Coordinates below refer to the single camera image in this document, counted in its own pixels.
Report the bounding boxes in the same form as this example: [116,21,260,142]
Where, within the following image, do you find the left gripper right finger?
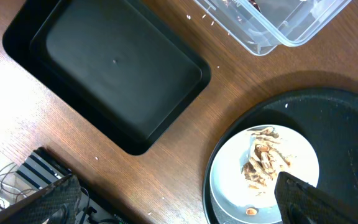
[274,172,358,224]

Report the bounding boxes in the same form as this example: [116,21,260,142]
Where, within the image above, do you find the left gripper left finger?
[0,174,81,224]

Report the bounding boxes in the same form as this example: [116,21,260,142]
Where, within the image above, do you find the clear plastic waste bin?
[195,0,351,56]

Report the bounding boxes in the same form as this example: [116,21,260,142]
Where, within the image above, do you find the food scraps on plate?
[242,126,293,207]

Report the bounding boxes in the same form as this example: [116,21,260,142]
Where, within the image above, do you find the grey plate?
[209,124,319,223]

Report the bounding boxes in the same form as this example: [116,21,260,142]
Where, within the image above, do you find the round black serving tray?
[202,88,358,223]

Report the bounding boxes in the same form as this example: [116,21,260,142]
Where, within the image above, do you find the black rectangular tray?
[2,0,211,156]

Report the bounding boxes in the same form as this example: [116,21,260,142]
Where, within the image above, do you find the striped electronics box with cables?
[0,147,131,224]

